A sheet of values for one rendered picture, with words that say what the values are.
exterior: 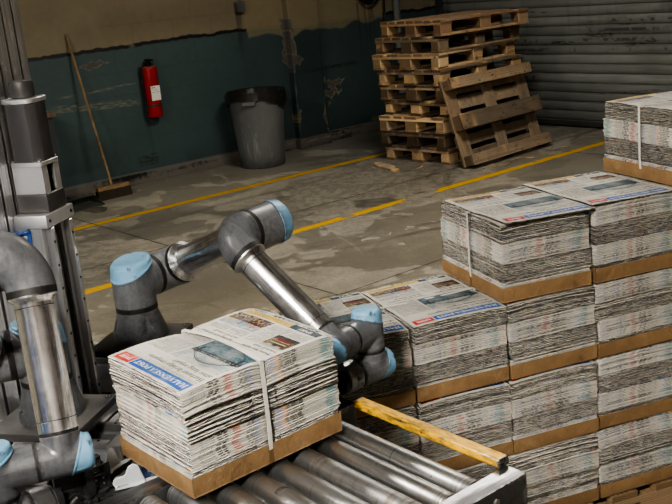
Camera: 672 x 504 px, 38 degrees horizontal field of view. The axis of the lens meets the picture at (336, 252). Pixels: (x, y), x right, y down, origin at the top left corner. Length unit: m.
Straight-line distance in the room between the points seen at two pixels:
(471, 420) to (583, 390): 0.37
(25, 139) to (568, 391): 1.64
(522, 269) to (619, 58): 7.65
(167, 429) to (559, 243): 1.31
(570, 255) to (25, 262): 1.53
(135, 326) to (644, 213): 1.47
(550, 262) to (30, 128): 1.42
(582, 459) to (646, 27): 7.43
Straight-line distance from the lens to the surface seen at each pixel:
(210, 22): 10.03
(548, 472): 3.00
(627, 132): 3.15
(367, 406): 2.19
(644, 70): 10.14
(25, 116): 2.45
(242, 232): 2.39
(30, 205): 2.49
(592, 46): 10.47
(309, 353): 2.00
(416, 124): 9.18
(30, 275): 1.93
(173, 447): 1.95
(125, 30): 9.55
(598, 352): 2.95
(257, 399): 1.95
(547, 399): 2.90
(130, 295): 2.71
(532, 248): 2.73
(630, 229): 2.90
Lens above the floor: 1.74
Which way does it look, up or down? 16 degrees down
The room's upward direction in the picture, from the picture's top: 5 degrees counter-clockwise
